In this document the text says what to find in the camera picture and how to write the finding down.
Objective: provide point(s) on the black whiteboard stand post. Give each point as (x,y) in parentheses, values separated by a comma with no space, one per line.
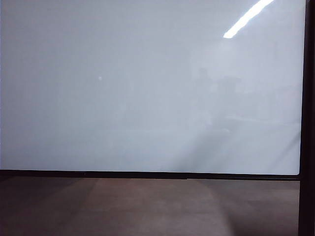
(310,123)

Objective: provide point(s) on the whiteboard with black frame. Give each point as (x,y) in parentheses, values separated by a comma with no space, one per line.
(147,86)

